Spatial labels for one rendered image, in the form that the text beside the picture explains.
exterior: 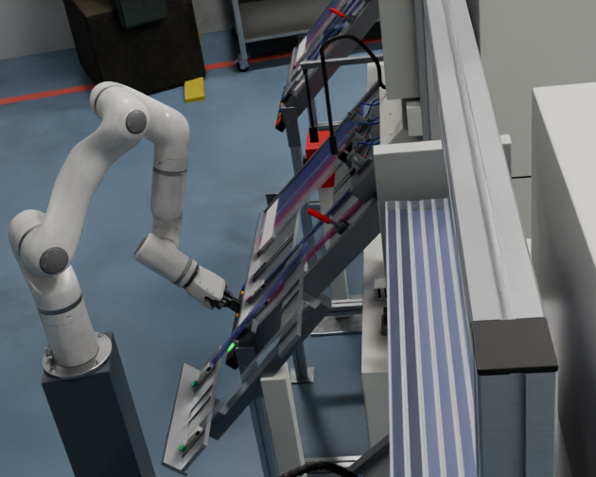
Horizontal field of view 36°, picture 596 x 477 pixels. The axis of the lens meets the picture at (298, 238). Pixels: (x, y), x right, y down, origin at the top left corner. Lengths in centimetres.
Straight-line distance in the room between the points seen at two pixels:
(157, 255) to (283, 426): 60
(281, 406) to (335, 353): 134
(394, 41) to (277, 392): 83
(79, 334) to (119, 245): 196
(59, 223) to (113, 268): 197
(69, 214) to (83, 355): 41
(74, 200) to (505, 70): 106
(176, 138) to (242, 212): 212
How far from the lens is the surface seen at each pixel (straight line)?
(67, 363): 254
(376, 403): 252
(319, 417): 325
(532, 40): 200
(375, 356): 249
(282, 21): 621
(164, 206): 244
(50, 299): 242
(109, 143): 227
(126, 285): 412
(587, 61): 204
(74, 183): 231
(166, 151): 239
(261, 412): 251
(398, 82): 199
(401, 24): 195
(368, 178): 216
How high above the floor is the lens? 221
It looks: 32 degrees down
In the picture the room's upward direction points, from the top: 9 degrees counter-clockwise
